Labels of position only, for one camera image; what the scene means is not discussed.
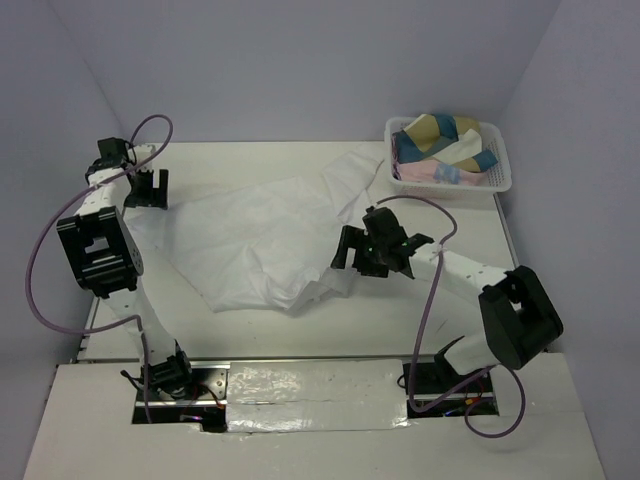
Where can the colourful patchwork shirt in basket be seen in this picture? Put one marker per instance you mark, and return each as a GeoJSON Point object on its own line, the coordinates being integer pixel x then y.
{"type": "Point", "coordinates": [429, 134]}

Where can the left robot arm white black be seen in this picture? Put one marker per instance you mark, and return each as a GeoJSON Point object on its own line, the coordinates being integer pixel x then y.
{"type": "Point", "coordinates": [106, 261]}

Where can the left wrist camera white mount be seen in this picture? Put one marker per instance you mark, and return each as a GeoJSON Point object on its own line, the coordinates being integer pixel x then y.
{"type": "Point", "coordinates": [140, 153]}

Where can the white long sleeve shirt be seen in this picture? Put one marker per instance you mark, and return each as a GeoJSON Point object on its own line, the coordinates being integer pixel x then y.
{"type": "Point", "coordinates": [267, 246]}

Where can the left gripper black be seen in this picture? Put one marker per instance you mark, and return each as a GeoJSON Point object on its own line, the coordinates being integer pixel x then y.
{"type": "Point", "coordinates": [154, 197]}

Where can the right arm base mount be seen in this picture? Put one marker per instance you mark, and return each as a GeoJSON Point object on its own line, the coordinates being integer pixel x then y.
{"type": "Point", "coordinates": [430, 384]}

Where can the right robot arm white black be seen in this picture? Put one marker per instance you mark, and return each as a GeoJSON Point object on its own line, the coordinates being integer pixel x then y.
{"type": "Point", "coordinates": [518, 319]}

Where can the white plastic basket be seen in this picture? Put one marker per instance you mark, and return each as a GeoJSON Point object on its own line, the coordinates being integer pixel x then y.
{"type": "Point", "coordinates": [498, 179]}

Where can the silver foil tape panel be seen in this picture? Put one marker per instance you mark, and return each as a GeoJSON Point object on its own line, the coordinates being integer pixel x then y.
{"type": "Point", "coordinates": [315, 396]}

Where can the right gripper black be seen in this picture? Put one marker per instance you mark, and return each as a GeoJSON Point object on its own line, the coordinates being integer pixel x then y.
{"type": "Point", "coordinates": [355, 238]}

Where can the pink shirt in basket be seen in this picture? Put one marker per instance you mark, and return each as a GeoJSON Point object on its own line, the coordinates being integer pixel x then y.
{"type": "Point", "coordinates": [464, 166]}

